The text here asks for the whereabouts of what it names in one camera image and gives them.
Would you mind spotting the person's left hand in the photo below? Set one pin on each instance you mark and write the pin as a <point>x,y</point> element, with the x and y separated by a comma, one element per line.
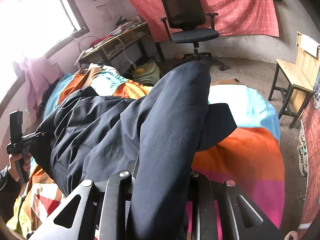
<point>14,163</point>

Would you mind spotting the white sneaker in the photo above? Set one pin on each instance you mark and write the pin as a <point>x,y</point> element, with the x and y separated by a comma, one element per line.
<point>302,153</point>

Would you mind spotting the colourful striped bed sheet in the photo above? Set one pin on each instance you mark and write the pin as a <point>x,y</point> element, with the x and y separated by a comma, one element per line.
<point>250,156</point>

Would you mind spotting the navy blue padded jacket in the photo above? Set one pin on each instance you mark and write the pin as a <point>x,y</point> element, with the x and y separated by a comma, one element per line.
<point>93,137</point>

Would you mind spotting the wooden desk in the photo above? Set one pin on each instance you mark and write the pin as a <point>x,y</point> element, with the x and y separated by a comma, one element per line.
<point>109,48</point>

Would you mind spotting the pink hanging garment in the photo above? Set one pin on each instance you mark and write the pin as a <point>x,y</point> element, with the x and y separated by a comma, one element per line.
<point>39,73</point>

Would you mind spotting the green plastic container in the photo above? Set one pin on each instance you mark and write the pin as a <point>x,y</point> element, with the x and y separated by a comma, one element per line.
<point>147,74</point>

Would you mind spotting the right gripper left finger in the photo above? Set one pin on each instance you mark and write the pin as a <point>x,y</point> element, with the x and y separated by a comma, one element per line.
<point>93,210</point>

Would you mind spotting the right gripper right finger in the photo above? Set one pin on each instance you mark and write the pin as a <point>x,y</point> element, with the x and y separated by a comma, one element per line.
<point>224,205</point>

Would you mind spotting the left forearm dark sleeve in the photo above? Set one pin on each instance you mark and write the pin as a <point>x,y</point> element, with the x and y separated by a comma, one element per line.
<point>10,190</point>

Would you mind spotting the window with frame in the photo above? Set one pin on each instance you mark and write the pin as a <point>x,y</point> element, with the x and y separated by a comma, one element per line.
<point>34,28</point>

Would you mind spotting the pink checked wall cloth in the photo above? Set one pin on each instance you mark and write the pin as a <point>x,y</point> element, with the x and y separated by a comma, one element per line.
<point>235,17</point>

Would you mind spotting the black office chair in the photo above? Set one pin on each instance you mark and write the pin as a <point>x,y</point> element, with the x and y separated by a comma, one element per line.
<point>186,22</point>

